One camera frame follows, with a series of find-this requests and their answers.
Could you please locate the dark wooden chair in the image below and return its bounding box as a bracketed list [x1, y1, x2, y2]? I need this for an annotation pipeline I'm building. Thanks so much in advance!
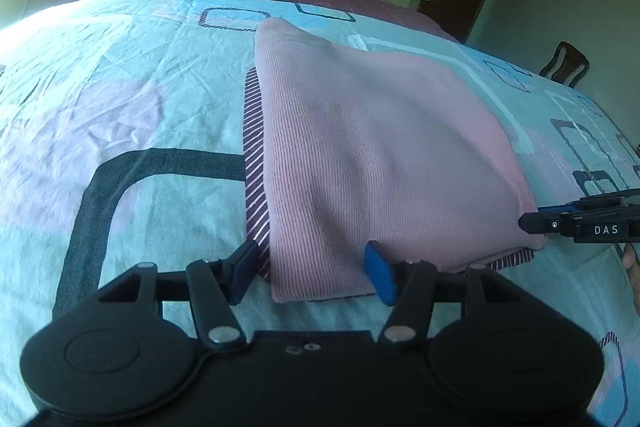
[538, 40, 590, 89]

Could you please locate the person's right hand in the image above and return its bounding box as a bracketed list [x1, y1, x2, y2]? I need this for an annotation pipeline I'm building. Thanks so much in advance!
[621, 244, 640, 305]

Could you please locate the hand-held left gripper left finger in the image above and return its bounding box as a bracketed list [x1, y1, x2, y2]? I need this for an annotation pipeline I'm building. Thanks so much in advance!
[97, 239, 260, 351]

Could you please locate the patterned light blue bedsheet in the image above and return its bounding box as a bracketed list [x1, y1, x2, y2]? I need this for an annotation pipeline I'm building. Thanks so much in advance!
[0, 0, 640, 415]

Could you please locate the pink knit sweater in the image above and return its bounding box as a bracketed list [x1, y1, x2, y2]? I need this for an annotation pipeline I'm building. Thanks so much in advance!
[254, 17, 547, 305]

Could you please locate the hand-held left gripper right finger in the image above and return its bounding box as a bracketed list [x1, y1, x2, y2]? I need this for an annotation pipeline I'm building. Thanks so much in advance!
[364, 241, 525, 349]

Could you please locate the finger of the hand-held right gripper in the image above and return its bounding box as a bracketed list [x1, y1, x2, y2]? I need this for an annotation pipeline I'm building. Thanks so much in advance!
[539, 188, 640, 214]
[519, 213, 577, 236]

